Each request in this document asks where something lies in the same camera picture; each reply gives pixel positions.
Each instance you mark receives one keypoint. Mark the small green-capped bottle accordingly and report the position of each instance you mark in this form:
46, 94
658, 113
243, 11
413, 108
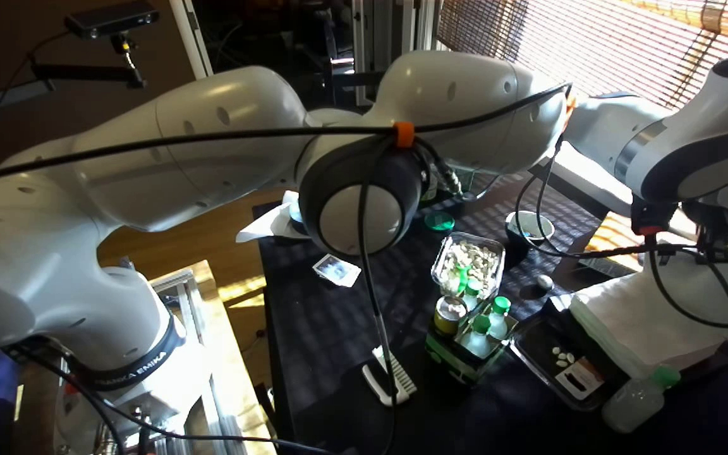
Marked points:
471, 294
479, 338
498, 319

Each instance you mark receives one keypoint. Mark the small grey stone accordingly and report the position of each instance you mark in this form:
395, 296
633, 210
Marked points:
544, 282

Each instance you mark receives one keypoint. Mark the white and black card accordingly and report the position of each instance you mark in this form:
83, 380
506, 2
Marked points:
580, 378

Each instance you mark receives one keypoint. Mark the gold metal can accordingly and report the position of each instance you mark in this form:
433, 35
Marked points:
449, 316

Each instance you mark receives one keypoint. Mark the large green-capped plastic bottle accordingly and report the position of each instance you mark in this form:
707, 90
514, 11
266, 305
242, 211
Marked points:
636, 401

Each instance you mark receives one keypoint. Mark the glass container of beans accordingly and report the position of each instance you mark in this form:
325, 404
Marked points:
474, 259

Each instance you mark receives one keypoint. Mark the heap of white pills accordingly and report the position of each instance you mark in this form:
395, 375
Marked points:
563, 358

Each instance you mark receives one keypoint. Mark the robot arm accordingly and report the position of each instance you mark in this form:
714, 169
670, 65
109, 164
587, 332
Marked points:
225, 145

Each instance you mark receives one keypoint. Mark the small dark cup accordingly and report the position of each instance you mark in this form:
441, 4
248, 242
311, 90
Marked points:
530, 225

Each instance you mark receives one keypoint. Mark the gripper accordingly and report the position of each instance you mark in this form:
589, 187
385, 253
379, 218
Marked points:
711, 227

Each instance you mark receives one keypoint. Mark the bamboo window blind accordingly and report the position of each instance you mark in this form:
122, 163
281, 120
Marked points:
591, 44

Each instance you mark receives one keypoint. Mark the black tray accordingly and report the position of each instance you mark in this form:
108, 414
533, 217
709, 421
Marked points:
538, 354

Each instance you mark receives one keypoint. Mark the pile of white paper towels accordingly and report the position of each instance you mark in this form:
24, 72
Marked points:
642, 316

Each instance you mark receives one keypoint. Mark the white comb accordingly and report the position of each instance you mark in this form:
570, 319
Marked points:
382, 382

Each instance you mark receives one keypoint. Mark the small photo card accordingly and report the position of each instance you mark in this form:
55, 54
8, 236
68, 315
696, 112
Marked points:
337, 270

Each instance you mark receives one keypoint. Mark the green bottle holder box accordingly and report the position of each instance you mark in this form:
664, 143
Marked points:
449, 360

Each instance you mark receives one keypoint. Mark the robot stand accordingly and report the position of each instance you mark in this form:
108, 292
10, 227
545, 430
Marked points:
200, 316

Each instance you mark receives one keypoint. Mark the green round lid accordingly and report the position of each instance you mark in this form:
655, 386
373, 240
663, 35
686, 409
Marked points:
440, 221

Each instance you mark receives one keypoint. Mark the white paper towel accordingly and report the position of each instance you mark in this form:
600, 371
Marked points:
269, 224

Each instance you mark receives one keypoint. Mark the camera on mount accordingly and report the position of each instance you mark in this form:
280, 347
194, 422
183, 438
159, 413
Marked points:
111, 18

